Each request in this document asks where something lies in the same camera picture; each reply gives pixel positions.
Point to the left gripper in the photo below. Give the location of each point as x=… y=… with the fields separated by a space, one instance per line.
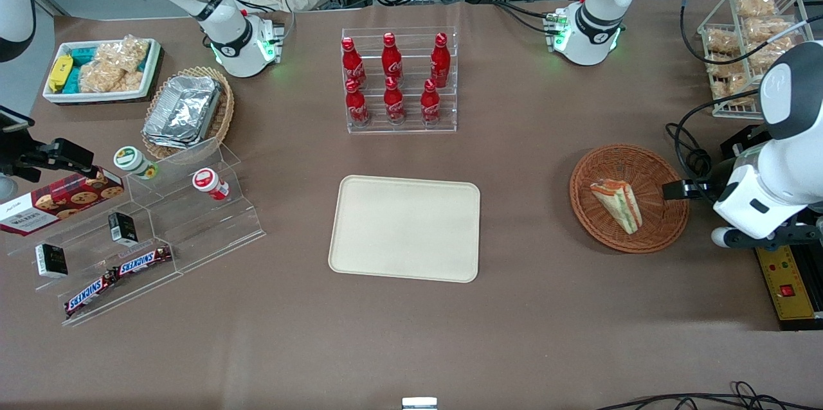
x=721 y=177

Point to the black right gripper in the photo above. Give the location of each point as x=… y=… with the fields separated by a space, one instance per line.
x=14 y=159

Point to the triangle sandwich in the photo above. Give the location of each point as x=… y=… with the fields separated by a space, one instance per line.
x=620 y=204

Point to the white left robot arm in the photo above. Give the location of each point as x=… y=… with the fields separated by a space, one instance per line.
x=595 y=24

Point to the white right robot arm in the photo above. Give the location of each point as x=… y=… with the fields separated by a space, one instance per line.
x=225 y=31

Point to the brown round wicker basket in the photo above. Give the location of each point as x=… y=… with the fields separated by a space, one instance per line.
x=598 y=217

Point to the aluminium foil tray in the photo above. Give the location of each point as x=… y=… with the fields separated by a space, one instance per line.
x=183 y=111

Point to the light wicker basket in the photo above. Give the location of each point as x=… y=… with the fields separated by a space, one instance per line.
x=226 y=115

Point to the beige plastic tray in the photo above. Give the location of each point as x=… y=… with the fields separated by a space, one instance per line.
x=405 y=230

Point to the red Walkers cookie box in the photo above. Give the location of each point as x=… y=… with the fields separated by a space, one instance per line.
x=61 y=201

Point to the white rectangular snack bin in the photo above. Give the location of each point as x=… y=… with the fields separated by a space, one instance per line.
x=96 y=96

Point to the green lid sunflower cup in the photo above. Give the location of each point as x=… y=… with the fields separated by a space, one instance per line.
x=134 y=161

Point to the teal snack packet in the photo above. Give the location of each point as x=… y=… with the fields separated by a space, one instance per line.
x=83 y=55
x=72 y=80

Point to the yellow snack packet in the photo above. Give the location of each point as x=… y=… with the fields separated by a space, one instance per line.
x=60 y=72

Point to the clear bag rice crackers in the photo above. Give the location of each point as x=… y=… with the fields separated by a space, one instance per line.
x=125 y=53
x=106 y=79

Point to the small black box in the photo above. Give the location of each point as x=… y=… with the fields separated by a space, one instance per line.
x=51 y=260
x=122 y=229

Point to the clear acrylic tiered stand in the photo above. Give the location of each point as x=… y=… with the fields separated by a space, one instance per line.
x=90 y=263
x=212 y=230

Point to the bagged fried snack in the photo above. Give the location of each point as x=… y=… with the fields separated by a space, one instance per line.
x=768 y=29
x=730 y=85
x=722 y=42
x=755 y=5

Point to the Snickers bar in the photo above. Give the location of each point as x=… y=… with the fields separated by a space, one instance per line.
x=90 y=294
x=143 y=261

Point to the yellow control box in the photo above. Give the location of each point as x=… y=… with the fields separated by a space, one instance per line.
x=787 y=268

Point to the red lid strawberry cup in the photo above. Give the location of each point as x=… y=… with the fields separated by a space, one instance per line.
x=207 y=181

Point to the red Coca-Cola bottle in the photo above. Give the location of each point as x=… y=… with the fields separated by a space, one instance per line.
x=352 y=63
x=394 y=103
x=391 y=60
x=430 y=103
x=440 y=63
x=357 y=105

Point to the clear acrylic bottle rack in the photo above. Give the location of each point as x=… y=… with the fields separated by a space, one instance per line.
x=411 y=128

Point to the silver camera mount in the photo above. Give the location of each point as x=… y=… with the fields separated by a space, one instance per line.
x=419 y=403

